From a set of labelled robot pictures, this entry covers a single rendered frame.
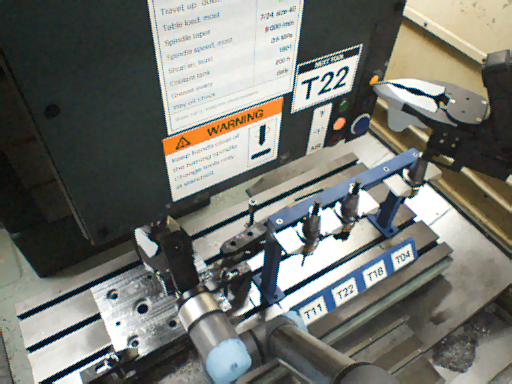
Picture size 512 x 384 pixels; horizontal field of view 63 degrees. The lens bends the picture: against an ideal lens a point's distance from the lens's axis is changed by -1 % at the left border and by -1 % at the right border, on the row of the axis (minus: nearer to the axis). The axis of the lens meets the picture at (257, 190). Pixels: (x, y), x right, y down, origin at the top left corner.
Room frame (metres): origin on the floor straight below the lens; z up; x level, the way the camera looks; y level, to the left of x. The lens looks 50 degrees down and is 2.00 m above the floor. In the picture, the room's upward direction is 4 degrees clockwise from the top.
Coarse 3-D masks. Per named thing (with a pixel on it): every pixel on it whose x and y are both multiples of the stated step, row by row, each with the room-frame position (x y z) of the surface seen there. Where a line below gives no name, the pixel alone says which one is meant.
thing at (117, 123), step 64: (0, 0) 0.27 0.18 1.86; (64, 0) 0.29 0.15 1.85; (128, 0) 0.32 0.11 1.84; (320, 0) 0.43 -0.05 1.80; (384, 0) 0.49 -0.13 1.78; (64, 64) 0.29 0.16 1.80; (128, 64) 0.31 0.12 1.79; (64, 128) 0.28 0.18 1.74; (128, 128) 0.31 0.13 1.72; (192, 128) 0.35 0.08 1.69; (64, 192) 0.27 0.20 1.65; (128, 192) 0.30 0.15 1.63
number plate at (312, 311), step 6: (318, 300) 0.51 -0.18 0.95; (306, 306) 0.49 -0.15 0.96; (312, 306) 0.49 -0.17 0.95; (318, 306) 0.50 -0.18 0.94; (324, 306) 0.50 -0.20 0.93; (300, 312) 0.47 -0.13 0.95; (306, 312) 0.48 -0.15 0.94; (312, 312) 0.48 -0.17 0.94; (318, 312) 0.48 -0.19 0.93; (324, 312) 0.49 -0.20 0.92; (306, 318) 0.46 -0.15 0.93; (312, 318) 0.47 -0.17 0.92; (306, 324) 0.45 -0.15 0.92
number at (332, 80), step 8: (344, 64) 0.46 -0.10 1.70; (352, 64) 0.47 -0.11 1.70; (320, 72) 0.44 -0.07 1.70; (328, 72) 0.45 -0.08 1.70; (336, 72) 0.46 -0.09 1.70; (344, 72) 0.47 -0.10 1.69; (320, 80) 0.44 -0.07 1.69; (328, 80) 0.45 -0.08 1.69; (336, 80) 0.46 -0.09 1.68; (344, 80) 0.47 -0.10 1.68; (320, 88) 0.44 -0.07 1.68; (328, 88) 0.45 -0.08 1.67; (336, 88) 0.46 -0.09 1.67; (344, 88) 0.47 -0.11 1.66; (320, 96) 0.45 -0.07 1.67
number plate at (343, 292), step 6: (348, 282) 0.57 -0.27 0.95; (354, 282) 0.57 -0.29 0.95; (336, 288) 0.55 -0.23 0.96; (342, 288) 0.55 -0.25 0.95; (348, 288) 0.56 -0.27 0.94; (354, 288) 0.56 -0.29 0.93; (336, 294) 0.53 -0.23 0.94; (342, 294) 0.54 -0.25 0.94; (348, 294) 0.54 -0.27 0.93; (354, 294) 0.55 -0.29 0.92; (336, 300) 0.52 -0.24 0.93; (342, 300) 0.53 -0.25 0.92
